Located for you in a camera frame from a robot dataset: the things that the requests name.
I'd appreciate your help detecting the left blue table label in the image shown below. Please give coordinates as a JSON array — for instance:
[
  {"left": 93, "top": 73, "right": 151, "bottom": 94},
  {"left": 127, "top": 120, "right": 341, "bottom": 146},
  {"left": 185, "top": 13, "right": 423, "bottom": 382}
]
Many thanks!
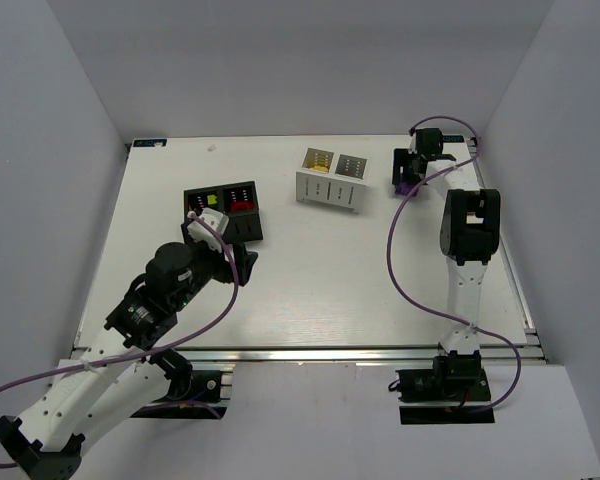
[{"left": 132, "top": 138, "right": 167, "bottom": 148}]

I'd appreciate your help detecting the red lego brick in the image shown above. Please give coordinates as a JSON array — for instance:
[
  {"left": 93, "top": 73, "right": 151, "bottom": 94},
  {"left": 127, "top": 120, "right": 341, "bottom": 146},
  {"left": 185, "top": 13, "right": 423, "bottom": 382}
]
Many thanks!
[{"left": 229, "top": 200, "right": 255, "bottom": 213}]

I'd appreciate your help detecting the blue table label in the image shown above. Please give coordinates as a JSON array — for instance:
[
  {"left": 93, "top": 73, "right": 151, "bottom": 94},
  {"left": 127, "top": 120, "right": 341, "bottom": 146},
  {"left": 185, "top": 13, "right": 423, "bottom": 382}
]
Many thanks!
[
  {"left": 441, "top": 134, "right": 465, "bottom": 145},
  {"left": 132, "top": 138, "right": 167, "bottom": 148}
]

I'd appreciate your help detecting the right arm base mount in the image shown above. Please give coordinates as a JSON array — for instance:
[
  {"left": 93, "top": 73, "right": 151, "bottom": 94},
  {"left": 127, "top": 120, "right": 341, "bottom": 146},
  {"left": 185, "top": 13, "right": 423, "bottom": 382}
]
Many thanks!
[{"left": 387, "top": 351, "right": 495, "bottom": 426}]

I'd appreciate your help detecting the right blue table label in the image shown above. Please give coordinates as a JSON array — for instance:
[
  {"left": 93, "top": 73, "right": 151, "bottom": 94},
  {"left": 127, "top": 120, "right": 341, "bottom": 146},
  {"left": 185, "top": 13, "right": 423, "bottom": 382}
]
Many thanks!
[{"left": 441, "top": 134, "right": 465, "bottom": 145}]

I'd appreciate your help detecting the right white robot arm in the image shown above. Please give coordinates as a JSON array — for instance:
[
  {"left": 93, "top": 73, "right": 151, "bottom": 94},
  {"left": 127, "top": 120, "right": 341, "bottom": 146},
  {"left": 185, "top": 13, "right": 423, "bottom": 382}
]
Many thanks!
[{"left": 392, "top": 128, "right": 501, "bottom": 389}]

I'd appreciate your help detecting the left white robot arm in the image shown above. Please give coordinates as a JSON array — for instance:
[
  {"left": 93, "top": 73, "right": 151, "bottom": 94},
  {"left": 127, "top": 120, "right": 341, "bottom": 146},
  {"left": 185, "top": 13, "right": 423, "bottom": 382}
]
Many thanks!
[{"left": 0, "top": 241, "right": 258, "bottom": 479}]

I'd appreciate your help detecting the purple lego figure piece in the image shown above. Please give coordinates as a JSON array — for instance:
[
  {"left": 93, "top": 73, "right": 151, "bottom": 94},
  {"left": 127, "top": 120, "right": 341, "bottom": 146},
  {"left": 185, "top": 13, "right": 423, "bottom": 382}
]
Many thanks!
[{"left": 394, "top": 182, "right": 423, "bottom": 197}]

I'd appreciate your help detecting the white two-bin container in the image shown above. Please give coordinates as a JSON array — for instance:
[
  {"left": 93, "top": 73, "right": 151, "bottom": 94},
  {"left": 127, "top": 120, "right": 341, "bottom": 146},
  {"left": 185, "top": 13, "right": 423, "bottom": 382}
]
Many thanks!
[{"left": 295, "top": 148, "right": 369, "bottom": 213}]

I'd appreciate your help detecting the black two-bin container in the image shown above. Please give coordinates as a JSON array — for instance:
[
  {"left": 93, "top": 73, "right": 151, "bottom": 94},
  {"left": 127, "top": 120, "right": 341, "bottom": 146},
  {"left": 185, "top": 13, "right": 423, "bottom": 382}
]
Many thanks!
[{"left": 183, "top": 181, "right": 263, "bottom": 244}]

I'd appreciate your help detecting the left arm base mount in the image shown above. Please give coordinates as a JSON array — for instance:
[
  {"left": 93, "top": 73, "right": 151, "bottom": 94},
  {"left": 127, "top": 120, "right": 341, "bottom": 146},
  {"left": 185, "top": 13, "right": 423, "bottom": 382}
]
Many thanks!
[{"left": 132, "top": 350, "right": 232, "bottom": 420}]

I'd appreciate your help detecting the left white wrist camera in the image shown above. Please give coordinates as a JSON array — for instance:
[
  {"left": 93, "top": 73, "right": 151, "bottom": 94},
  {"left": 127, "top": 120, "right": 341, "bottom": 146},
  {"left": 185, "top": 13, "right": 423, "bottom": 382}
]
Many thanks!
[{"left": 185, "top": 207, "right": 229, "bottom": 253}]

